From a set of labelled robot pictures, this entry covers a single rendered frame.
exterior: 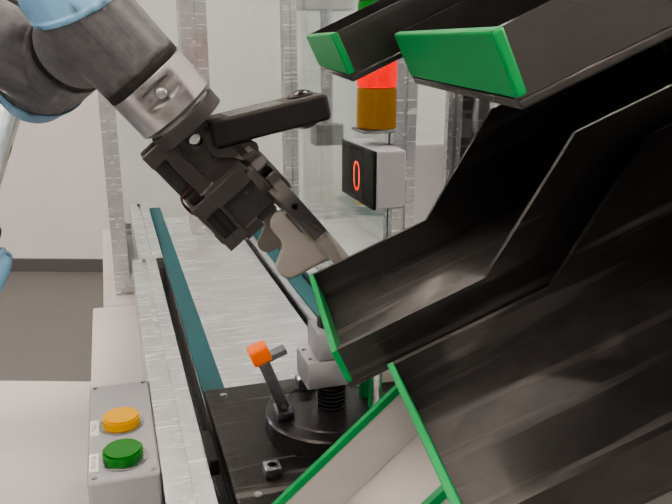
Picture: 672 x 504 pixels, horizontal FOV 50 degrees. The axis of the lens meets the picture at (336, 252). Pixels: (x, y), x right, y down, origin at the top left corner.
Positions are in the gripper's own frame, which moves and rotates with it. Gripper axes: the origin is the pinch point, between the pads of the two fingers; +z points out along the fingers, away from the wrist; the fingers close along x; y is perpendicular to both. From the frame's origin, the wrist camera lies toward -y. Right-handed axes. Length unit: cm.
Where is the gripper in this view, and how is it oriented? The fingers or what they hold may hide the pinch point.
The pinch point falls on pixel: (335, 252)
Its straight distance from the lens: 72.2
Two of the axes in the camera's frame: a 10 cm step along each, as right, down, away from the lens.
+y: -7.3, 6.8, -0.4
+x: 3.0, 2.7, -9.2
